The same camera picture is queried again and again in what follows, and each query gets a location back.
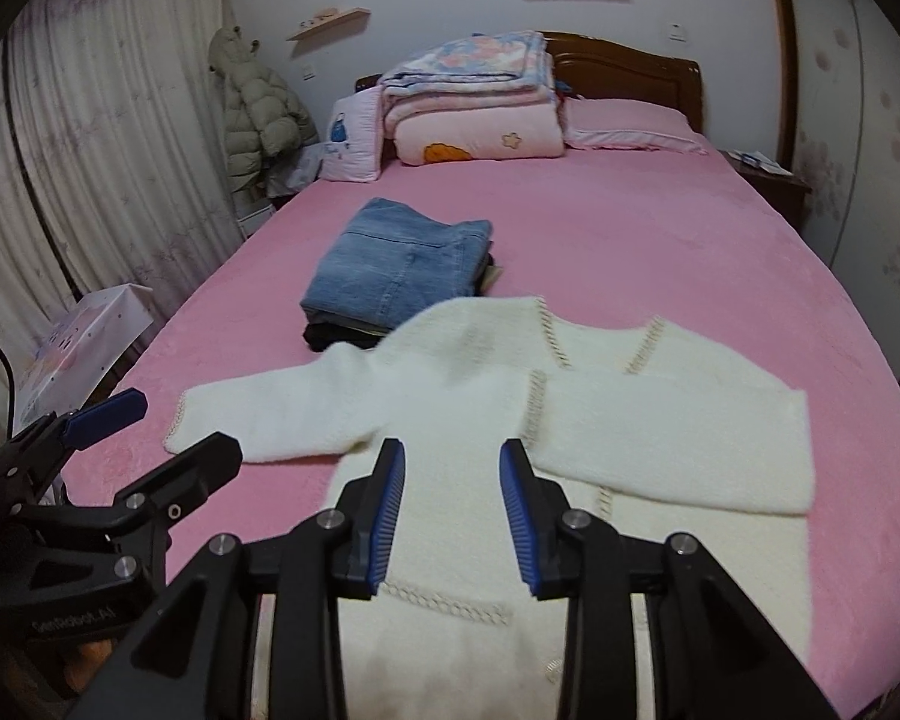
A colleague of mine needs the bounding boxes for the dark wooden nightstand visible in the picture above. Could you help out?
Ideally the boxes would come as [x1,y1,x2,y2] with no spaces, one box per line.
[720,148,812,230]

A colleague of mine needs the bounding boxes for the wooden wall shelf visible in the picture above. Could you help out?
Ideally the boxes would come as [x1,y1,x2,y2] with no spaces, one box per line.
[285,7,372,42]

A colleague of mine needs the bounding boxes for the floral wardrobe doors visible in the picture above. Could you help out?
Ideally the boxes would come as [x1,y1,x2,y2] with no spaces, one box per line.
[784,0,900,391]

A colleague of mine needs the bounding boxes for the folded pink quilt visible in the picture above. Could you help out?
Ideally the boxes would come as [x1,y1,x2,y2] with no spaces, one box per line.
[384,90,567,164]

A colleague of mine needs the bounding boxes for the white cardboard box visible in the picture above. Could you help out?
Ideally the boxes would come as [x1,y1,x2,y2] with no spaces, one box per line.
[15,283,155,421]

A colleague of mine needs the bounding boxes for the white fleece sweater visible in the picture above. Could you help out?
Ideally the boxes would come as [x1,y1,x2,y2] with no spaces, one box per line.
[163,296,815,720]

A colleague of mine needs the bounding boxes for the beige puffer jacket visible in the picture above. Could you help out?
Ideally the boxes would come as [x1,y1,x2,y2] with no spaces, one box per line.
[208,25,320,200]

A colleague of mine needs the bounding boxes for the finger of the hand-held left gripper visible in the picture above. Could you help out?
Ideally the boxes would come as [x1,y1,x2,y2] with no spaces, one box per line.
[0,388,149,511]
[7,433,243,602]

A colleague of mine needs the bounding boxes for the folded floral blanket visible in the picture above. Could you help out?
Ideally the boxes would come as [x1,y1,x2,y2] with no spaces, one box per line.
[375,30,556,104]

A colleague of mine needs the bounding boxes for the pink printed cushion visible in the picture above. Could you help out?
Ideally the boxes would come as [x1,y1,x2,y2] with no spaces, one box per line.
[319,86,385,182]

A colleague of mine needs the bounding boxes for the folded yellow and black clothes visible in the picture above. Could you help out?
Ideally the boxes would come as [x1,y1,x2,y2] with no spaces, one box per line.
[302,255,505,352]

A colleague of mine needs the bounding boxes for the folded blue jeans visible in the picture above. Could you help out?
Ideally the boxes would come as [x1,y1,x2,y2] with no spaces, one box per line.
[300,197,494,332]

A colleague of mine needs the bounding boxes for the small printed box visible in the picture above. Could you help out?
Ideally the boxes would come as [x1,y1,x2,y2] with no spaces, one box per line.
[724,148,788,175]

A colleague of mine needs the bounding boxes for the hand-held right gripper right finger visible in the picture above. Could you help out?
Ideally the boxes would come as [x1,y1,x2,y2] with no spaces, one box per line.
[499,439,841,720]

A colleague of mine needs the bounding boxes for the pink pillow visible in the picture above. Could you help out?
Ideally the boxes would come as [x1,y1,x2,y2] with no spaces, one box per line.
[559,97,710,156]

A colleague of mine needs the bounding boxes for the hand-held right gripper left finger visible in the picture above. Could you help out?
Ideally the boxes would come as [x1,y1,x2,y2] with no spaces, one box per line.
[67,439,407,720]

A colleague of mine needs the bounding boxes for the bed with pink sheet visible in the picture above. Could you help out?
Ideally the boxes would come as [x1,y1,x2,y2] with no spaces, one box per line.
[52,31,900,720]

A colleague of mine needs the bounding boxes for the pale floral curtain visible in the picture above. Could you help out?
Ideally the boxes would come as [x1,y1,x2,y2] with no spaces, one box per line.
[0,0,245,361]

